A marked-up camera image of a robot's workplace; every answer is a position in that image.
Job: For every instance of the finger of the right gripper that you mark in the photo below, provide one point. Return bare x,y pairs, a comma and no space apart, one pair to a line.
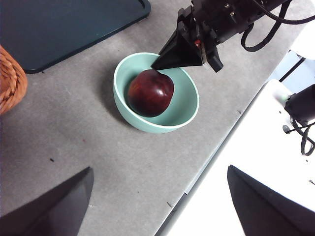
174,40
187,56

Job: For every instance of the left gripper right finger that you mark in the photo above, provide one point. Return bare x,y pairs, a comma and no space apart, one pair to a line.
265,211

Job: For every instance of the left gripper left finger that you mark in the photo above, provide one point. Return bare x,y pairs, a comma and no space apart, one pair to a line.
49,214

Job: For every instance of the teal ceramic bowl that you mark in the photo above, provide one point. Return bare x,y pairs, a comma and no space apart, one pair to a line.
182,105

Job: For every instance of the dark red plum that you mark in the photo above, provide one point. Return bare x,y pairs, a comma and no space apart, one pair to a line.
150,93

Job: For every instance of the black rectangular tray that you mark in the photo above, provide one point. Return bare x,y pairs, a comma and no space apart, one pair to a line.
73,29

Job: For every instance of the brown wicker basket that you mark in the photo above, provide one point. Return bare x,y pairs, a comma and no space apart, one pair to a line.
9,83

